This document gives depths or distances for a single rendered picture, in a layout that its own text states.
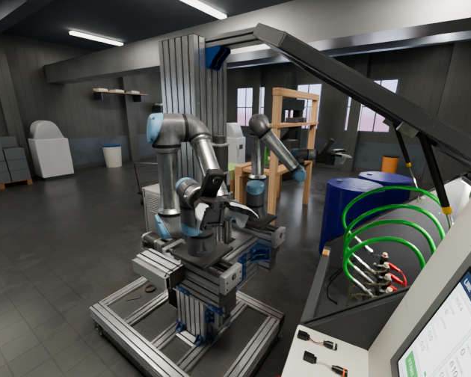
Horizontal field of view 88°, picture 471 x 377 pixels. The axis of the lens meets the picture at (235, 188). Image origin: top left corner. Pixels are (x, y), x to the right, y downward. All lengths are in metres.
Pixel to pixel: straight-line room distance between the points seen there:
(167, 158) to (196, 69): 0.48
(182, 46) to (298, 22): 2.07
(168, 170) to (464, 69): 7.48
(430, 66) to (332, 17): 5.51
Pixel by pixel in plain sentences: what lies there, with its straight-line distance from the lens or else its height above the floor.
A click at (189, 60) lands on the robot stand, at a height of 1.92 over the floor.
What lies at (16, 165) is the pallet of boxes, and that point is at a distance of 7.61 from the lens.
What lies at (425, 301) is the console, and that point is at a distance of 0.76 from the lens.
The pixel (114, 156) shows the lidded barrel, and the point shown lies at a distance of 8.67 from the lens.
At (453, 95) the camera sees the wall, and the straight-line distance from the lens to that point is 7.91.
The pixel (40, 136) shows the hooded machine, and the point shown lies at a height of 1.09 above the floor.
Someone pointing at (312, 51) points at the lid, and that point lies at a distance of 0.73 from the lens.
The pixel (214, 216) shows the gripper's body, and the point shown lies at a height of 1.42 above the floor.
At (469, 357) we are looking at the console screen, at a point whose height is 1.33.
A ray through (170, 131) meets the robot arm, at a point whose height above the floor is 1.62.
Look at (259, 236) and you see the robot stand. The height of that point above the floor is 0.95.
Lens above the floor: 1.69
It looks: 17 degrees down
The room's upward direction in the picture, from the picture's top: 1 degrees clockwise
